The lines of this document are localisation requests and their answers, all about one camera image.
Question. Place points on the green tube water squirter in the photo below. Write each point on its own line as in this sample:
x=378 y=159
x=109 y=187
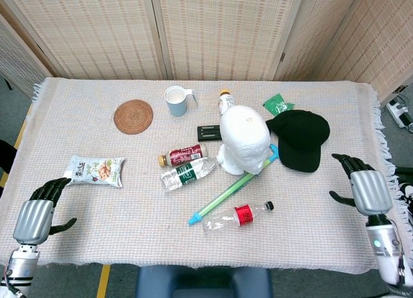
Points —
x=222 y=196

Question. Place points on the woven folding screen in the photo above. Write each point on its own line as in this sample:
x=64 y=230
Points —
x=219 y=30

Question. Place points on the white floor device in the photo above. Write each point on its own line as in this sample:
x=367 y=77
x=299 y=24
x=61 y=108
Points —
x=400 y=112

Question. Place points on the black object at table side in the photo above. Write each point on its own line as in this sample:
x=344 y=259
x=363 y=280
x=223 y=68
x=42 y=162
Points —
x=6 y=159

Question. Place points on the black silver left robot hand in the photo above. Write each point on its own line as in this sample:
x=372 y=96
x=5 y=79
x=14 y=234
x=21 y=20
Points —
x=34 y=220

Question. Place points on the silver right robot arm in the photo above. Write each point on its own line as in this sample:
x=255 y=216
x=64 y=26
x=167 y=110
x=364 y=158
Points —
x=385 y=246

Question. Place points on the light blue mug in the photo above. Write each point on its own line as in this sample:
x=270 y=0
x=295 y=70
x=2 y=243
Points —
x=177 y=106

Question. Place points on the yellow-capped bottle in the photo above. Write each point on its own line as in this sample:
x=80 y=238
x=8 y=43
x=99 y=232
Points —
x=226 y=101

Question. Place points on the white snack bag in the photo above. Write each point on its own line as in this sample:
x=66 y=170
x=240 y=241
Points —
x=93 y=170

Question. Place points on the white mannequin head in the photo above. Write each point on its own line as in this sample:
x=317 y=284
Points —
x=242 y=136

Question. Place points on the dark blue chair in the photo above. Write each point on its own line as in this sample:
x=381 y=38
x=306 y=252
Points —
x=200 y=282

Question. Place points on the red label milk tea bottle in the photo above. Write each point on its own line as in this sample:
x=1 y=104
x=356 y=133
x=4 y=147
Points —
x=184 y=154

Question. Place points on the round woven rattan coaster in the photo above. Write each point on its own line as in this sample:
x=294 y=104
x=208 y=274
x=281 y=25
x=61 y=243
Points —
x=133 y=116

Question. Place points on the green plastic packet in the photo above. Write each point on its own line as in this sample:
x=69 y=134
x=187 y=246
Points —
x=274 y=104

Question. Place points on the black white patterned object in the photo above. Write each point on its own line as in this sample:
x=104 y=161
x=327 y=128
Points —
x=407 y=191

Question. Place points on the red label clear cola bottle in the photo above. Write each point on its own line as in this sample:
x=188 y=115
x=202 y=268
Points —
x=242 y=214

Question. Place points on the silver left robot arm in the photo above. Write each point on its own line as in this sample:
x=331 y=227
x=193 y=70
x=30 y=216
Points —
x=21 y=269

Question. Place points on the pale woven fringed tablecloth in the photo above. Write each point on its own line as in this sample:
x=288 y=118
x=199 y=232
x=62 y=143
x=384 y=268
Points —
x=129 y=220

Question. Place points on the green label water bottle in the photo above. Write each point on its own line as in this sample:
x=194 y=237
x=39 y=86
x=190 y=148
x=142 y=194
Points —
x=187 y=173

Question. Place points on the black rectangular remote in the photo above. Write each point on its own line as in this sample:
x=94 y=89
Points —
x=209 y=133

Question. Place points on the black baseball cap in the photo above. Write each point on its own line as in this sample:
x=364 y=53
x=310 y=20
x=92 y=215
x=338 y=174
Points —
x=300 y=140

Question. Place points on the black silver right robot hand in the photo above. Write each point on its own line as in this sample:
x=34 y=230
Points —
x=371 y=191

